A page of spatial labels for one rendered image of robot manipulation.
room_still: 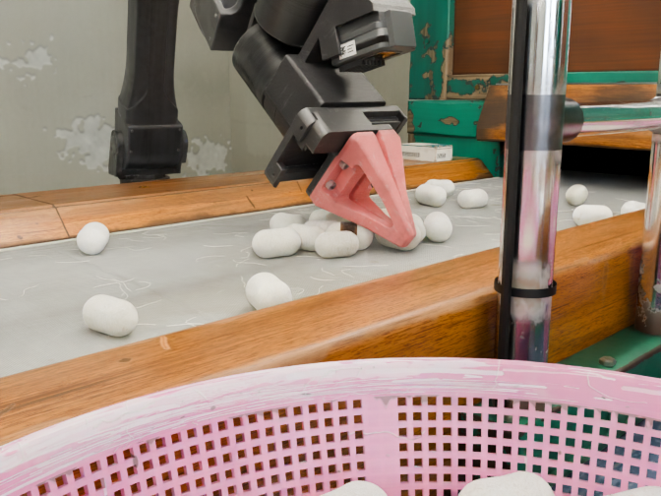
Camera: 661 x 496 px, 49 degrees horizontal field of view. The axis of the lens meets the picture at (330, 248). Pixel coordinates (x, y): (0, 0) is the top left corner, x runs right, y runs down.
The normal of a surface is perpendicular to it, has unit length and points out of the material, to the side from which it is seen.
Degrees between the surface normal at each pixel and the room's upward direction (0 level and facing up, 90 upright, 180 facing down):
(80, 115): 90
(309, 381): 75
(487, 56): 90
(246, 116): 90
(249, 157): 90
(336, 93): 42
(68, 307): 0
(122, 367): 0
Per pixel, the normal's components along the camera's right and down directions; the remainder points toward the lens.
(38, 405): 0.00, -0.98
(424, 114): -0.72, 0.15
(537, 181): -0.02, 0.22
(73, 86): 0.69, 0.17
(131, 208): 0.49, -0.58
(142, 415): 0.64, -0.11
